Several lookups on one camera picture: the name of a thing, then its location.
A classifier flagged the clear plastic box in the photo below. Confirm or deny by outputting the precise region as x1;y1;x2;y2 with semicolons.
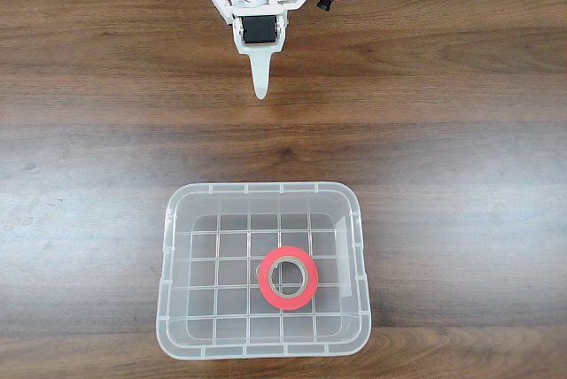
154;181;373;360

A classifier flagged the red tape roll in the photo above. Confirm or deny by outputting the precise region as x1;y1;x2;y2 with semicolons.
257;244;321;312

